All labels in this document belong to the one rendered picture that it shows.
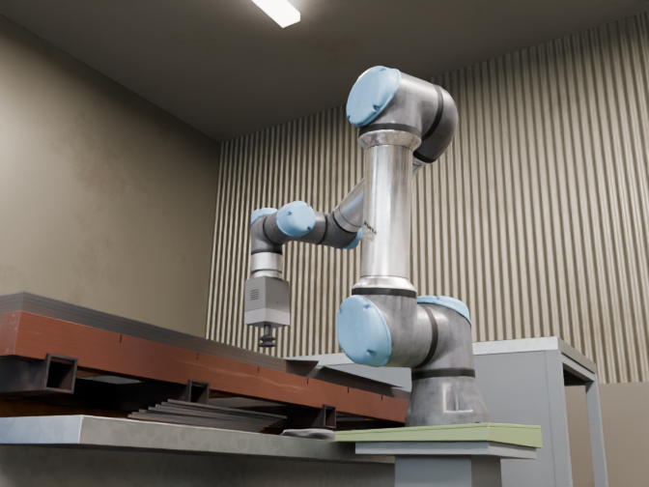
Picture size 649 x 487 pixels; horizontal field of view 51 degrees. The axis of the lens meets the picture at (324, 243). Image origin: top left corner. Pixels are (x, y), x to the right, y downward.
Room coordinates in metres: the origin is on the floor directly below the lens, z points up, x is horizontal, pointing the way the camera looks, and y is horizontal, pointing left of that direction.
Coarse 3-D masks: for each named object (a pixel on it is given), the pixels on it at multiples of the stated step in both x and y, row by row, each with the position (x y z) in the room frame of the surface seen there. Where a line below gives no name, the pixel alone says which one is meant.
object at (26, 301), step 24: (0, 312) 0.99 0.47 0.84; (48, 312) 1.00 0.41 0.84; (72, 312) 1.04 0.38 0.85; (96, 312) 1.08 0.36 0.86; (144, 336) 1.17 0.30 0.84; (168, 336) 1.22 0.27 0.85; (192, 336) 1.27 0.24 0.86; (240, 360) 1.39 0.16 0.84; (264, 360) 1.46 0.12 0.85; (288, 360) 1.54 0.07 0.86; (336, 384) 1.72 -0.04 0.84; (360, 384) 1.82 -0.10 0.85
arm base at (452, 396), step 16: (448, 368) 1.21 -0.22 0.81; (464, 368) 1.22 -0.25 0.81; (416, 384) 1.24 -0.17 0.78; (432, 384) 1.22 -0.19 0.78; (448, 384) 1.21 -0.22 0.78; (464, 384) 1.22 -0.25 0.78; (416, 400) 1.23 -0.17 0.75; (432, 400) 1.21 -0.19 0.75; (448, 400) 1.20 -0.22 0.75; (464, 400) 1.21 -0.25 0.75; (480, 400) 1.23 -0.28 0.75; (416, 416) 1.22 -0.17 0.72; (432, 416) 1.20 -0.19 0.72; (448, 416) 1.20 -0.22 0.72; (464, 416) 1.20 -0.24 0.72; (480, 416) 1.21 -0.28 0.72
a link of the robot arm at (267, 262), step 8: (256, 256) 1.49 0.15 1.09; (264, 256) 1.49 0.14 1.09; (272, 256) 1.49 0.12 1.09; (280, 256) 1.51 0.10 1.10; (256, 264) 1.49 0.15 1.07; (264, 264) 1.49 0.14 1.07; (272, 264) 1.49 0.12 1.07; (280, 264) 1.51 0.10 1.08; (256, 272) 1.50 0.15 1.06; (280, 272) 1.52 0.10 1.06
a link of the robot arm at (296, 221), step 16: (288, 208) 1.38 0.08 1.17; (304, 208) 1.40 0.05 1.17; (272, 224) 1.43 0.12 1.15; (288, 224) 1.39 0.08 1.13; (304, 224) 1.40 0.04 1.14; (320, 224) 1.44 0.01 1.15; (272, 240) 1.46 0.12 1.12; (288, 240) 1.45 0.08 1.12; (304, 240) 1.45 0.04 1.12; (320, 240) 1.47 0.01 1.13
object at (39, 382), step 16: (0, 368) 1.01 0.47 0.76; (16, 368) 0.99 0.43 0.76; (32, 368) 0.97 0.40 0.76; (48, 368) 0.96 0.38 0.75; (64, 368) 1.01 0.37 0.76; (0, 384) 1.01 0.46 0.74; (16, 384) 0.99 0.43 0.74; (32, 384) 0.97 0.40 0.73; (48, 384) 1.02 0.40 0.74; (64, 384) 1.00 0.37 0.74
